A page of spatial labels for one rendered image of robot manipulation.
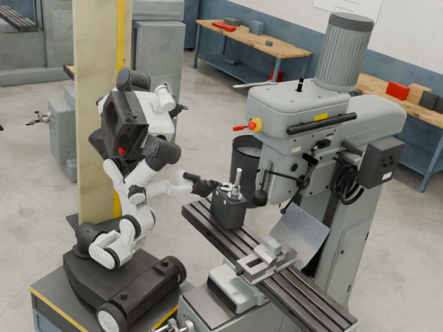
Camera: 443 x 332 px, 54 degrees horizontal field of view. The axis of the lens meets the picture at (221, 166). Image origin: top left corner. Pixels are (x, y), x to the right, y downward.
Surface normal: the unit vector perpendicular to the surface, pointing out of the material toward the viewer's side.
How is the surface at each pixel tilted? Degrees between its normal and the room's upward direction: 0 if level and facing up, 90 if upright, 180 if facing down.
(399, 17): 90
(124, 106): 28
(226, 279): 0
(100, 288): 0
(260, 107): 90
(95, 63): 90
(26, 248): 0
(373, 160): 90
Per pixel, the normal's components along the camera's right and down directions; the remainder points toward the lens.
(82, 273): 0.14, -0.86
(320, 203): -0.78, 0.21
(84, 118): 0.61, 0.46
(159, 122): 0.52, -0.58
